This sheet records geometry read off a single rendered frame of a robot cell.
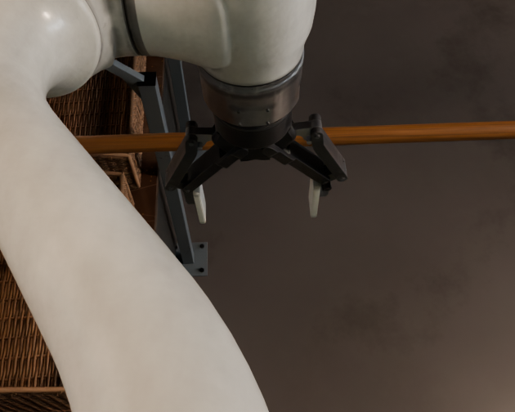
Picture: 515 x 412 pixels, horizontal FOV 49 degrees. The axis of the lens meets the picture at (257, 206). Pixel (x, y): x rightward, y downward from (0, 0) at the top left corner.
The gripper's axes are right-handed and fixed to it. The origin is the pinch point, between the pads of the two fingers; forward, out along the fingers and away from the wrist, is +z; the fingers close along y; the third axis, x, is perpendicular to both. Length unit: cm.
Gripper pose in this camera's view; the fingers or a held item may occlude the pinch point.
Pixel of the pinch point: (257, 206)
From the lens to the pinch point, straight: 69.5
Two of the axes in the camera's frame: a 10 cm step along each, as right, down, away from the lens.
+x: -0.5, -8.6, 5.1
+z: 0.3, 5.1, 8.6
